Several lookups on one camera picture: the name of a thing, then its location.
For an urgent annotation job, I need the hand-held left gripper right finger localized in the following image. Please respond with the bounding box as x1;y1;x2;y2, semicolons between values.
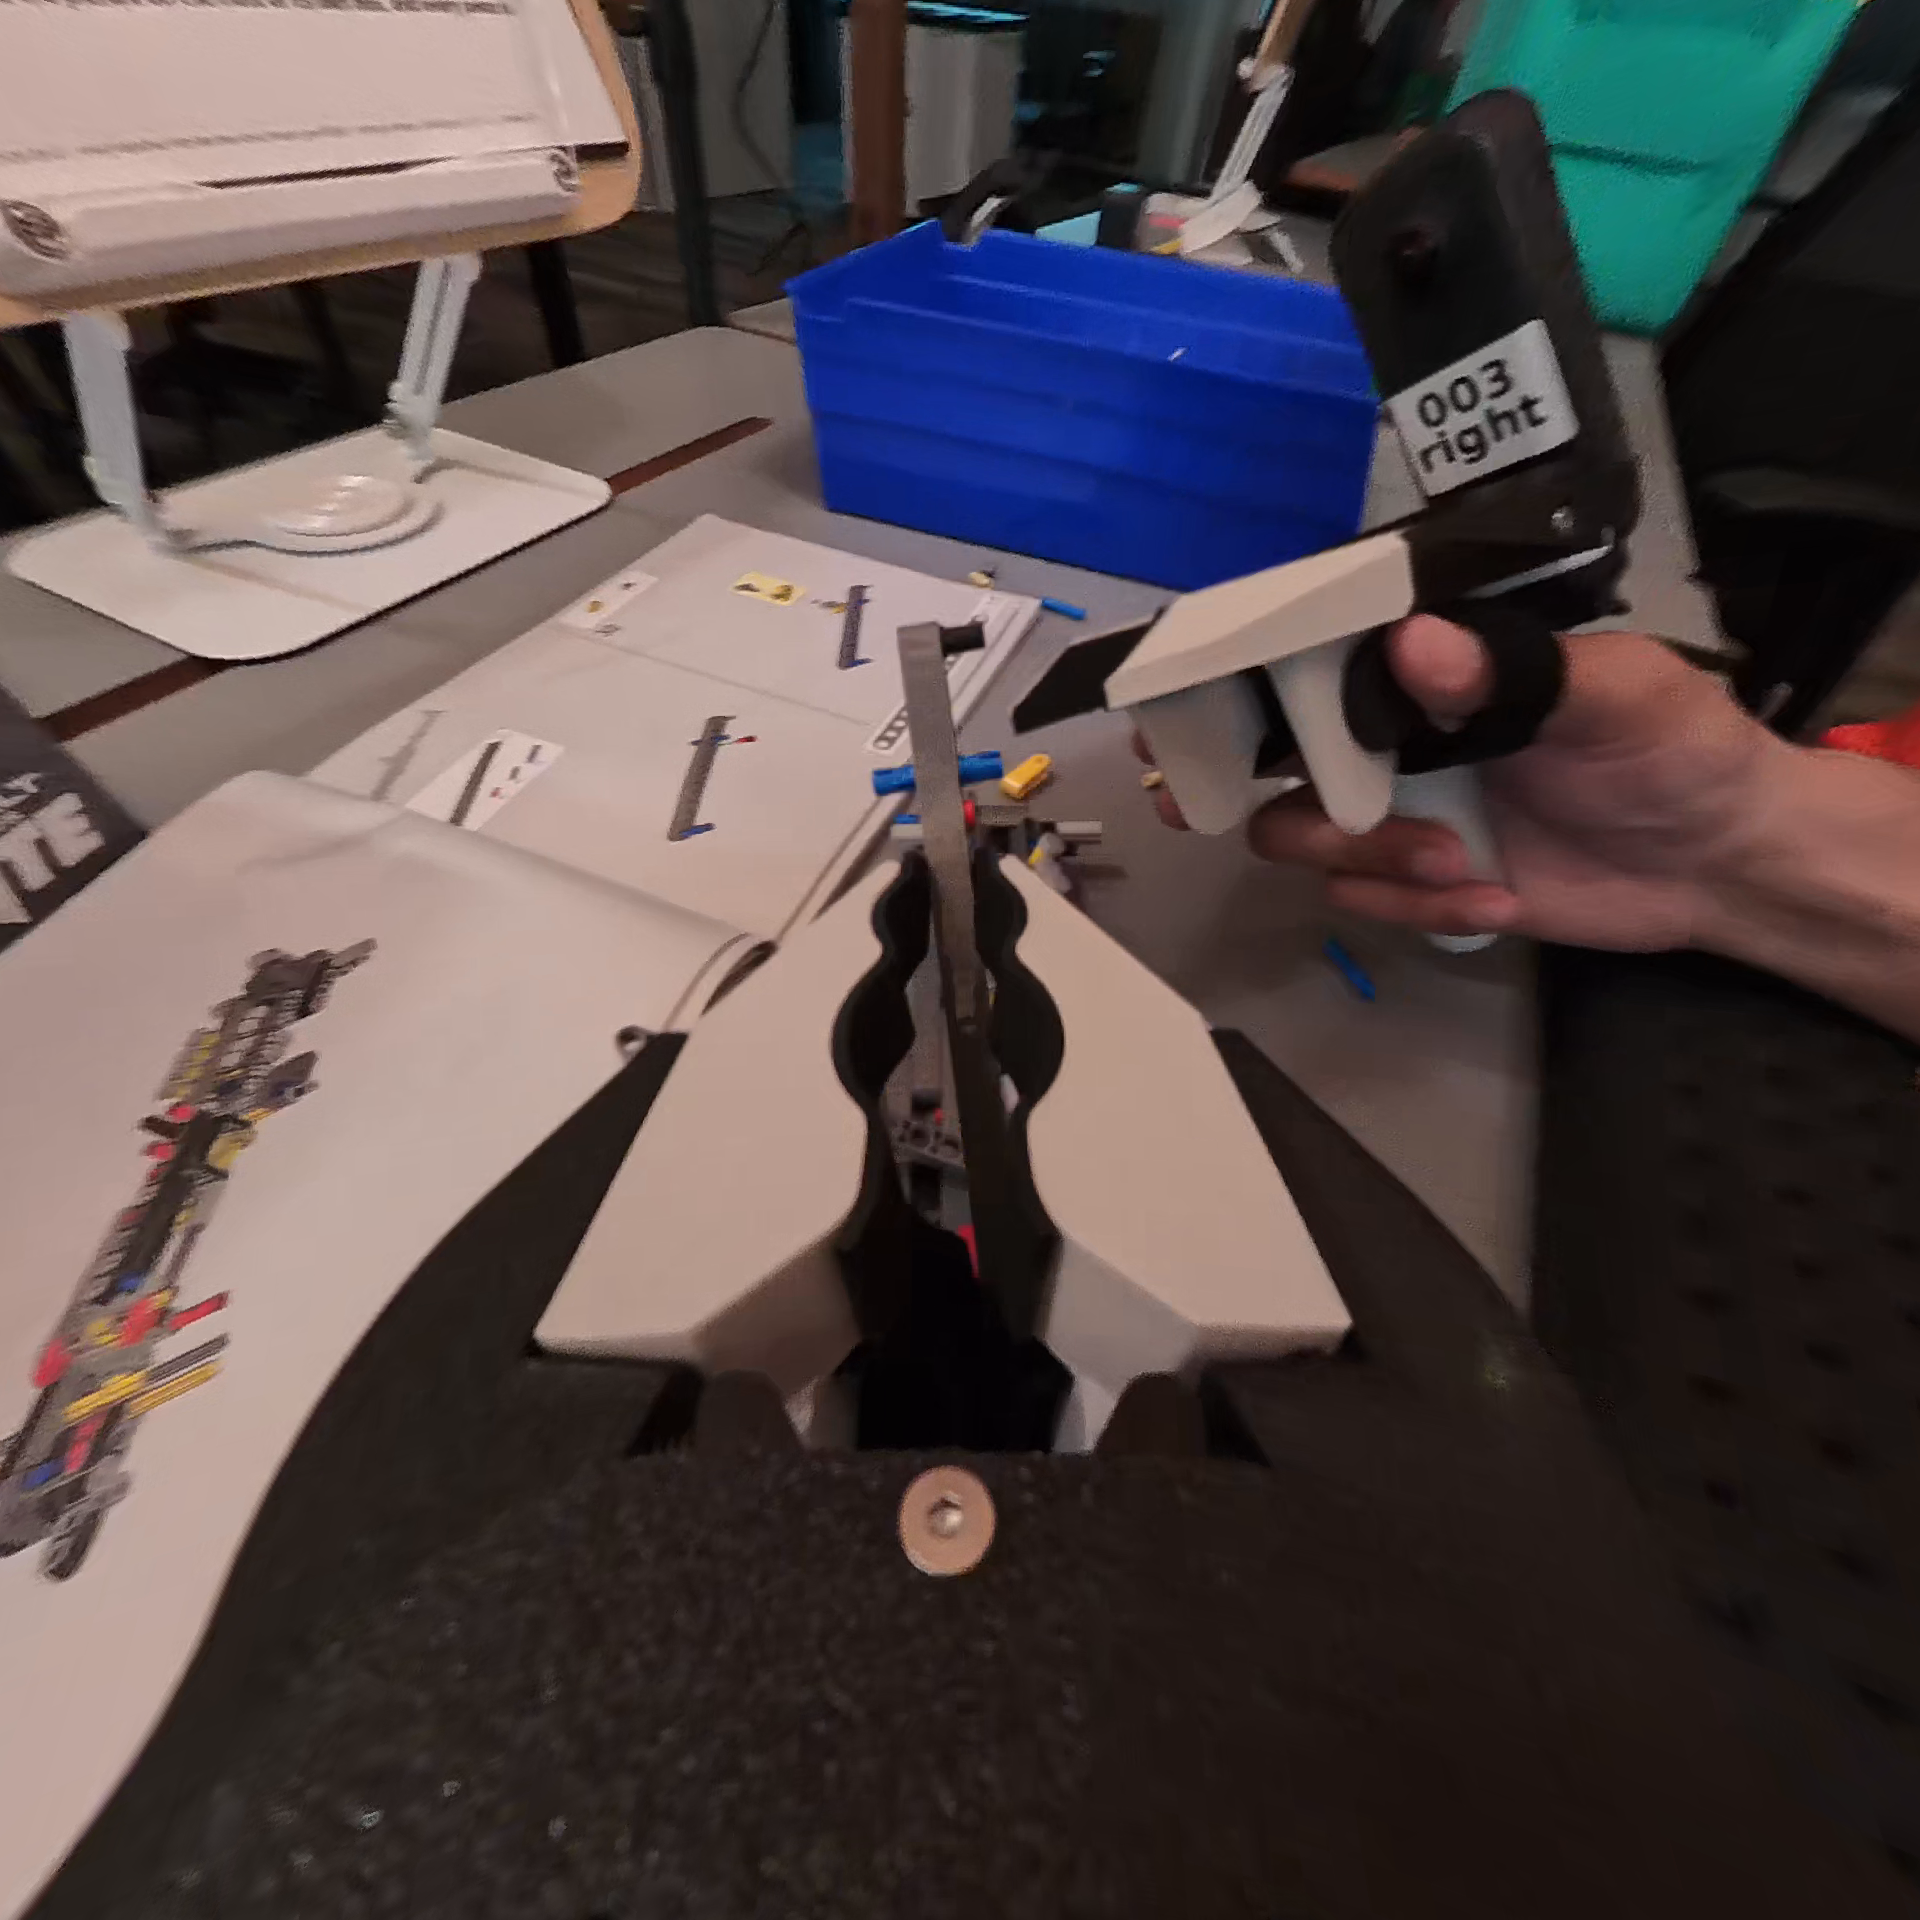
971;848;1354;1454

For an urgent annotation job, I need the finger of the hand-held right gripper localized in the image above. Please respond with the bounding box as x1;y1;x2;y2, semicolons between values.
1136;679;1281;837
1013;528;1421;735

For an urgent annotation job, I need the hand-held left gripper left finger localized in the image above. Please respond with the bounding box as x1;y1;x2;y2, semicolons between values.
536;854;929;1454

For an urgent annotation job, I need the grey lego car chassis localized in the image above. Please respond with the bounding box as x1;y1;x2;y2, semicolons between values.
884;809;1116;1247

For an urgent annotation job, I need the person's right forearm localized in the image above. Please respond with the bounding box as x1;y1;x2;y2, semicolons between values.
1725;719;1920;1040

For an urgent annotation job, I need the open lego instruction booklet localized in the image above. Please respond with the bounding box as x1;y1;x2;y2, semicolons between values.
0;513;1046;1907

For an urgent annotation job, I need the yellow car lego box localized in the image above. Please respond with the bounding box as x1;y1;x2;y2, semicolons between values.
0;680;146;952

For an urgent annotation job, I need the person's right hand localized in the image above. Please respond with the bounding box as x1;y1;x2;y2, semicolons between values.
1249;613;1789;951

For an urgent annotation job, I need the teal felt bag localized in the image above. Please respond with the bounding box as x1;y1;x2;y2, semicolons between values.
1445;0;1866;336

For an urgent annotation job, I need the curved wooden desk lamp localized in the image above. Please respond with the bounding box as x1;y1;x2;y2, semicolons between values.
1185;0;1309;252

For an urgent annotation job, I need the blue storage bin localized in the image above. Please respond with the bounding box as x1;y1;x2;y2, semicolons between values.
784;219;1386;597

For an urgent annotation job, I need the black mesh office chair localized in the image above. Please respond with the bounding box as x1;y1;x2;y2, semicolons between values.
1657;88;1920;721

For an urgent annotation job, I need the black curved headset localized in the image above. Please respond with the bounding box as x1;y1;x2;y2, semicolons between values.
942;157;1056;244

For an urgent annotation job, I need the black tripod pole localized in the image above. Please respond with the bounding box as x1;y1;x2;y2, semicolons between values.
645;0;724;327

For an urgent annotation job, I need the white book stand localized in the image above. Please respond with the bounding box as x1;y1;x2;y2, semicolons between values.
0;0;646;664

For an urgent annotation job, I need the brick picture instruction sheet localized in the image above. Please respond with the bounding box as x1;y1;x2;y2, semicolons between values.
0;0;634;168

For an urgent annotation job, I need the wooden post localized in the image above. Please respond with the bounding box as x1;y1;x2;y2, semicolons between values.
848;0;913;243

